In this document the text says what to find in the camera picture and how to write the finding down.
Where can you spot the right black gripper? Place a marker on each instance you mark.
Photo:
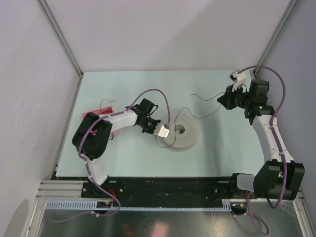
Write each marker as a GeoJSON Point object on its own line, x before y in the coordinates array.
{"type": "Point", "coordinates": [228, 98]}

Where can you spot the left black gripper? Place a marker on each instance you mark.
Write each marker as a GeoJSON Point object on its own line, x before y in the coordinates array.
{"type": "Point", "coordinates": [150, 126]}

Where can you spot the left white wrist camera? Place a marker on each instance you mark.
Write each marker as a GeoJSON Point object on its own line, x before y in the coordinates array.
{"type": "Point", "coordinates": [161, 131]}

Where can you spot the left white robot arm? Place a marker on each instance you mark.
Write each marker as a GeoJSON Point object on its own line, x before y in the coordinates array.
{"type": "Point", "coordinates": [95, 131]}

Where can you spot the pink plastic box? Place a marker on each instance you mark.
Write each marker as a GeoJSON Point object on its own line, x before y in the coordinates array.
{"type": "Point", "coordinates": [100, 111]}

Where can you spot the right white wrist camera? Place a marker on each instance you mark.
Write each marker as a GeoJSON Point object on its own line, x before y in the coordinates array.
{"type": "Point", "coordinates": [238, 78]}

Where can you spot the right aluminium frame post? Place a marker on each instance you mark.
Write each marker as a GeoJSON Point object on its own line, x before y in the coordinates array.
{"type": "Point", "coordinates": [281, 26]}

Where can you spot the white plastic spool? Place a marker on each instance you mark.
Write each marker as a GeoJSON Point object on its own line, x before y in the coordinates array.
{"type": "Point", "coordinates": [183, 133]}

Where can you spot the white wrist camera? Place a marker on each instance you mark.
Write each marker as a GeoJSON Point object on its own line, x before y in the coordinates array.
{"type": "Point", "coordinates": [238, 78]}
{"type": "Point", "coordinates": [161, 131]}

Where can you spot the grey slotted cable duct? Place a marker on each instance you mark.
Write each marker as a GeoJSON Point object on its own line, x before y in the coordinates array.
{"type": "Point", "coordinates": [102, 205]}

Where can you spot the left aluminium frame post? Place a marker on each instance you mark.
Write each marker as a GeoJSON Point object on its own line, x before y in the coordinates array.
{"type": "Point", "coordinates": [45, 8]}

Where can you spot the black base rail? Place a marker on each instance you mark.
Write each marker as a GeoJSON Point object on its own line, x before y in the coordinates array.
{"type": "Point", "coordinates": [166, 191]}

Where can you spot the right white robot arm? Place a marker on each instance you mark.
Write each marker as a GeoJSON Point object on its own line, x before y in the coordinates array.
{"type": "Point", "coordinates": [280, 176]}

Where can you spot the aluminium frame post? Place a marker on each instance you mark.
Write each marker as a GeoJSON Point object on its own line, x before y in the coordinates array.
{"type": "Point", "coordinates": [45, 8]}
{"type": "Point", "coordinates": [281, 26]}

